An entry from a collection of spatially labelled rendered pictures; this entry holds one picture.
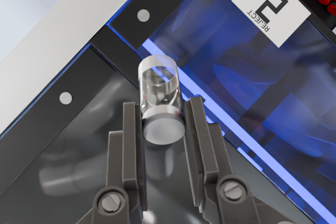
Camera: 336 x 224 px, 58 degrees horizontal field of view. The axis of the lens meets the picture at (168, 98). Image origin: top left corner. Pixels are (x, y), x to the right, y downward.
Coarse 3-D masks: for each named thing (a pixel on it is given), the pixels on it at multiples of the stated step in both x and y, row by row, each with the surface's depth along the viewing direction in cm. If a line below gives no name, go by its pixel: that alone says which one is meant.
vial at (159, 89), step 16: (144, 64) 16; (160, 64) 16; (144, 80) 15; (160, 80) 15; (176, 80) 15; (144, 96) 14; (160, 96) 14; (176, 96) 14; (144, 112) 15; (160, 112) 13; (176, 112) 14
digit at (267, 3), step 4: (268, 0) 38; (284, 0) 38; (264, 4) 38; (268, 4) 38; (272, 4) 38; (280, 4) 38; (284, 4) 38; (260, 8) 38; (272, 8) 38; (276, 8) 38; (280, 8) 38; (256, 12) 38; (260, 12) 38; (276, 12) 38; (260, 16) 38; (264, 16) 38; (264, 20) 38; (268, 20) 38
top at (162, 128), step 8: (168, 112) 13; (152, 120) 13; (160, 120) 13; (168, 120) 13; (176, 120) 13; (144, 128) 14; (152, 128) 14; (160, 128) 14; (168, 128) 14; (176, 128) 14; (184, 128) 14; (144, 136) 14; (152, 136) 14; (160, 136) 14; (168, 136) 14; (176, 136) 14
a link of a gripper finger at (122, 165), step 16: (128, 112) 13; (128, 128) 12; (112, 144) 13; (128, 144) 12; (112, 160) 12; (128, 160) 11; (144, 160) 14; (112, 176) 11; (128, 176) 11; (144, 176) 13; (128, 192) 11; (144, 192) 11; (144, 208) 12
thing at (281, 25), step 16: (240, 0) 38; (256, 0) 38; (272, 0) 38; (288, 0) 38; (256, 16) 38; (272, 16) 38; (288, 16) 38; (304, 16) 38; (272, 32) 38; (288, 32) 38
